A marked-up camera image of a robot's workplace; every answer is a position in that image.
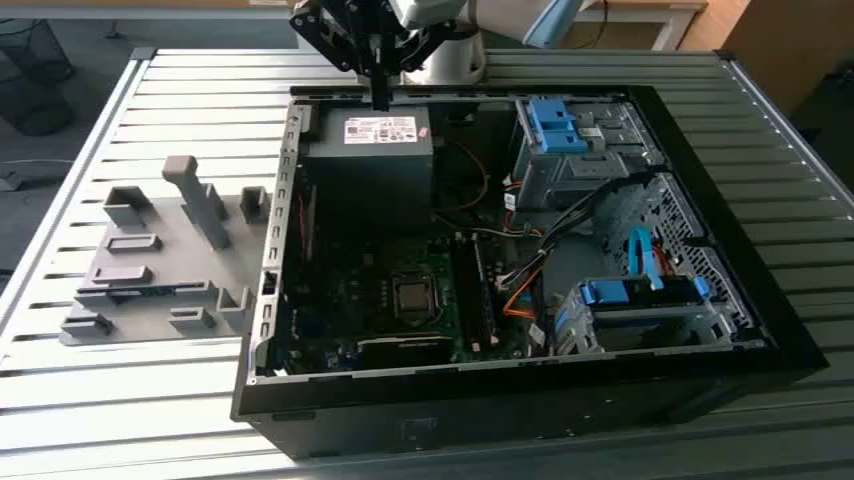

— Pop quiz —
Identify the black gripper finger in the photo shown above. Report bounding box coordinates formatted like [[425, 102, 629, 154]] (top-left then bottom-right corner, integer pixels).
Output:
[[286, 0, 382, 112], [380, 19, 478, 112]]

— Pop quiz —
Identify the blue RAM stick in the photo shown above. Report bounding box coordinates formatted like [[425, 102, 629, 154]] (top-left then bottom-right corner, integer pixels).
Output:
[[75, 281, 206, 297]]

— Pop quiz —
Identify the black RAM slot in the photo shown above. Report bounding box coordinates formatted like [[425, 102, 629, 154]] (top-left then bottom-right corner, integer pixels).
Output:
[[448, 232, 478, 354]]

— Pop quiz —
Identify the grey power supply unit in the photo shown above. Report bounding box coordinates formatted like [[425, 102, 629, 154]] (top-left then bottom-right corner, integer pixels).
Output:
[[300, 106, 436, 234]]

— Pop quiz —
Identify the blue drive bay latch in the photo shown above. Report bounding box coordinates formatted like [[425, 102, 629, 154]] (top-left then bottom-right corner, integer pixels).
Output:
[[524, 98, 592, 154]]

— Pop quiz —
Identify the white desk with wooden top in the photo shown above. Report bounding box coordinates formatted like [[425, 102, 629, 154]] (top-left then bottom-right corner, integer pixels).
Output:
[[569, 0, 709, 52]]

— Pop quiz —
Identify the grey metal drive cage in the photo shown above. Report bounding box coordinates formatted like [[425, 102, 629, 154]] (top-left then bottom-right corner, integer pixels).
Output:
[[510, 98, 669, 212]]

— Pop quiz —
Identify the black mesh waste bin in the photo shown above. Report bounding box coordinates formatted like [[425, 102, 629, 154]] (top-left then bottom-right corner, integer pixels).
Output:
[[0, 18, 75, 138]]

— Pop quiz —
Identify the grey parts rack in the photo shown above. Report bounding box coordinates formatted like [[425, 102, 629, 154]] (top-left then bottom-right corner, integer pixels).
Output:
[[57, 154, 276, 348]]

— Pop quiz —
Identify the silver CPU in socket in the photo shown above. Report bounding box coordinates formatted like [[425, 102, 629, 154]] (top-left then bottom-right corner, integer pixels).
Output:
[[389, 271, 442, 322]]

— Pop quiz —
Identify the green motherboard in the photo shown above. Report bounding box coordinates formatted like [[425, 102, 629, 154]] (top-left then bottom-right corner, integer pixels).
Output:
[[282, 232, 541, 375]]

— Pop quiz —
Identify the white stand foot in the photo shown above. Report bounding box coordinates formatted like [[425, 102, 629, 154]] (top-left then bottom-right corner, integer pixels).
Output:
[[0, 158, 73, 192]]

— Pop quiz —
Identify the brown wooden cabinet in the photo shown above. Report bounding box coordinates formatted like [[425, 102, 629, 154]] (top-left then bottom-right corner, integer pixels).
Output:
[[679, 0, 854, 117]]

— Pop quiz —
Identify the blue disk carrier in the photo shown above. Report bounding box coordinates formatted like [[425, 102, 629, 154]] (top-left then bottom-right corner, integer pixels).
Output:
[[576, 276, 709, 309]]

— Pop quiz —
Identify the black graphics card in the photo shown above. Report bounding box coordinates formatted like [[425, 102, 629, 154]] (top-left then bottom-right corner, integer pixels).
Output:
[[353, 333, 456, 370]]

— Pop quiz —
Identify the grey metal disk bay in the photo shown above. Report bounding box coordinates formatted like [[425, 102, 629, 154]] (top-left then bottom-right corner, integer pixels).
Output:
[[551, 277, 739, 355]]

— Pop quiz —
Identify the black PC case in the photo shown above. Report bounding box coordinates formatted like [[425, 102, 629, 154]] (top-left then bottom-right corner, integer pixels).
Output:
[[229, 83, 829, 460]]

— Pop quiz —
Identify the yellow wire loop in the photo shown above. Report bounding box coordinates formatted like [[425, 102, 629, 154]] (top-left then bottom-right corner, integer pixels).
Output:
[[430, 141, 493, 227]]

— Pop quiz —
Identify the red and black fan wire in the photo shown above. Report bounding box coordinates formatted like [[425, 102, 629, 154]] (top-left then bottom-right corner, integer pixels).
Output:
[[296, 192, 316, 261]]

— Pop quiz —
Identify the yellow red wire bundle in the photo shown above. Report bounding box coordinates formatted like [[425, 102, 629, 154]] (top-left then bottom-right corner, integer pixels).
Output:
[[436, 212, 542, 240]]

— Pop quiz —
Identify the black wire bundle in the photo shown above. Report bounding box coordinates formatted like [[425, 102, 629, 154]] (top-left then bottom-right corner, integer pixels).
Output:
[[496, 171, 653, 294]]

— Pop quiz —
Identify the blue flat data wire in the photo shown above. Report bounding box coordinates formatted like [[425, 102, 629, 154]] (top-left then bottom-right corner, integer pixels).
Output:
[[627, 226, 667, 291]]

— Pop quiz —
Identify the orange data wire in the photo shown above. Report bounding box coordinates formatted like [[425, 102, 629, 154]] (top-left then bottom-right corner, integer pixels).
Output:
[[501, 282, 537, 320]]

